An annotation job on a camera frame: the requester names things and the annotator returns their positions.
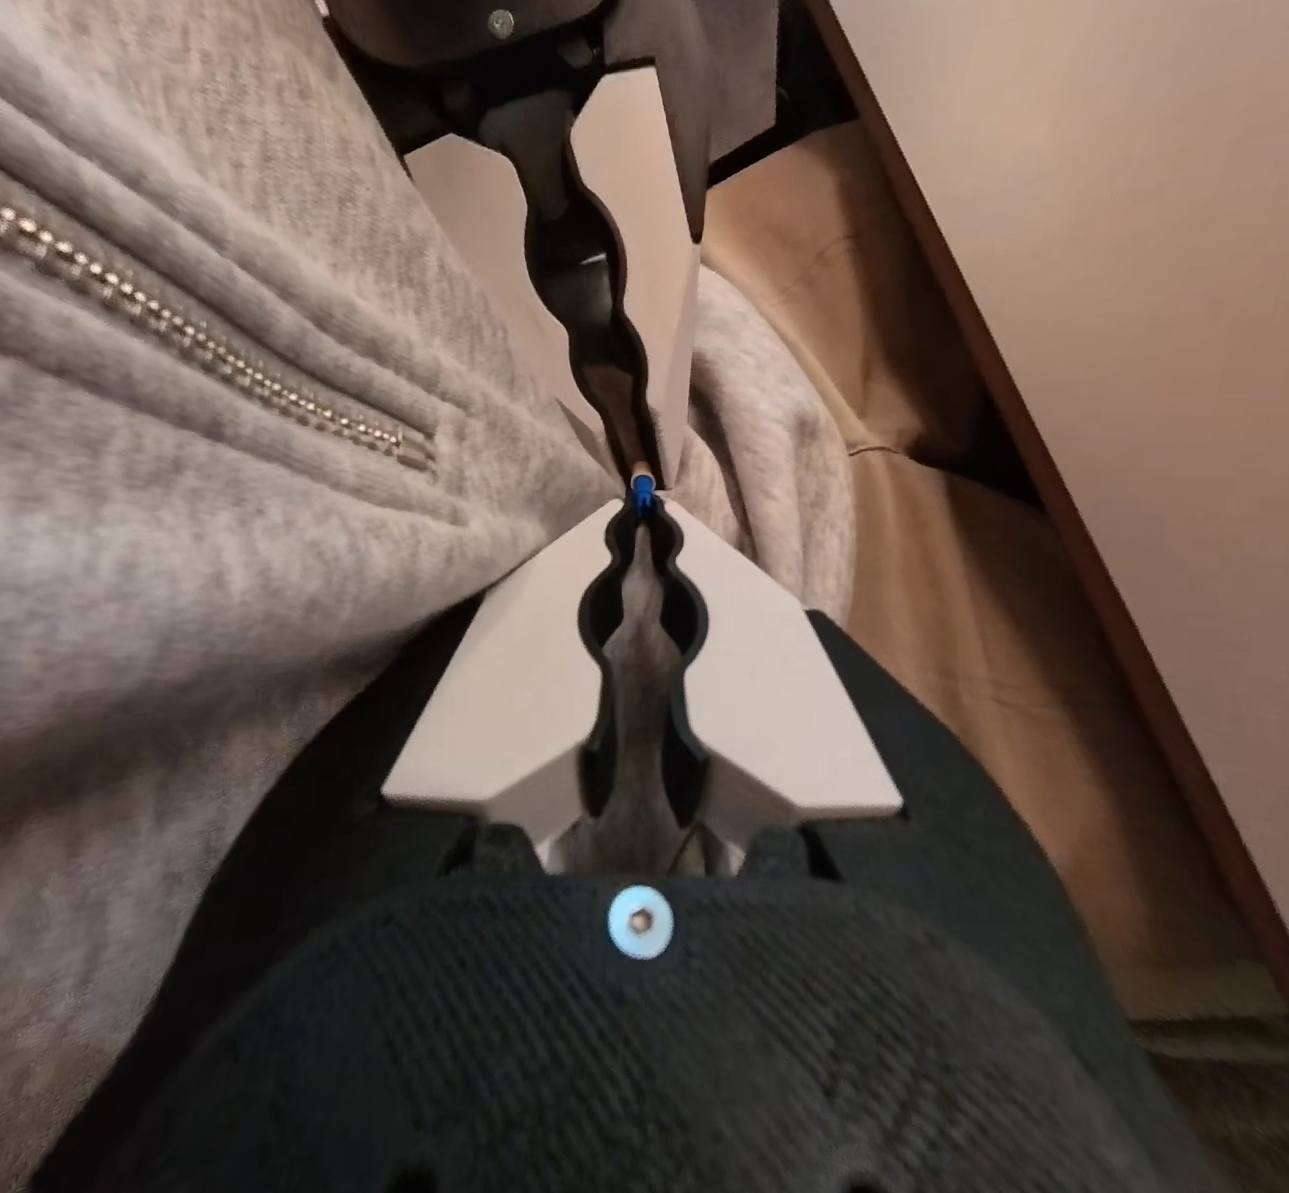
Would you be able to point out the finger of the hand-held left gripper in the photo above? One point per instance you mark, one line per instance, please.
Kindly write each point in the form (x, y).
(655, 237)
(473, 226)

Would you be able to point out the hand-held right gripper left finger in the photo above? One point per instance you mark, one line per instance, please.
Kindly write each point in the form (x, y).
(494, 710)

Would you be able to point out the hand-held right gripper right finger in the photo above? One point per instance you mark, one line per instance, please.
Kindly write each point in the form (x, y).
(785, 710)

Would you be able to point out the blue lego pin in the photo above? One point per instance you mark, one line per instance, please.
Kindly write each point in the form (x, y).
(641, 496)

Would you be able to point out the wooden table edge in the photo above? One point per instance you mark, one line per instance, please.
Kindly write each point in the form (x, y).
(947, 256)

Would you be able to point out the person in grey zip hoodie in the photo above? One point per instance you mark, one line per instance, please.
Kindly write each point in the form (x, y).
(201, 509)

